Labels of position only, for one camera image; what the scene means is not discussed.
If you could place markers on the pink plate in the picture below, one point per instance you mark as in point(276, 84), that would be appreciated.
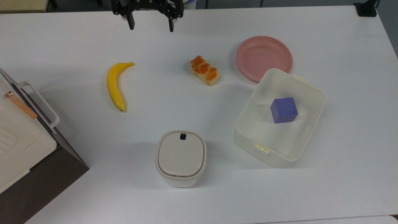
point(261, 57)

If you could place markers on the beige lidded trash can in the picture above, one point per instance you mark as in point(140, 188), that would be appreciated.
point(182, 155)

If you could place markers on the black table clamp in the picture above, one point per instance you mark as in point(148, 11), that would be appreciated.
point(366, 8)

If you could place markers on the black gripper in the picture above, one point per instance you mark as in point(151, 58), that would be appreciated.
point(146, 3)

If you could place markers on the dark brown drawer box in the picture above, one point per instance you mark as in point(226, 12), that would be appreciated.
point(46, 186)

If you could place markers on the white plastic storage box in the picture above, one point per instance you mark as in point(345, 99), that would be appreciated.
point(248, 137)

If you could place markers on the yellow toy banana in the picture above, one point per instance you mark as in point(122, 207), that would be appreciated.
point(113, 87)

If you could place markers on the purple cube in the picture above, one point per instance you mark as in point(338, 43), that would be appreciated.
point(283, 110)

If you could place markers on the toy bread with orange glaze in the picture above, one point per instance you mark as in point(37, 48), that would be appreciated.
point(204, 71)

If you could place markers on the tan wooden desk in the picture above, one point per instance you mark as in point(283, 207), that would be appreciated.
point(21, 4)

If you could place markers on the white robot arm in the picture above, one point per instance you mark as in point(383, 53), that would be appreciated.
point(190, 3)

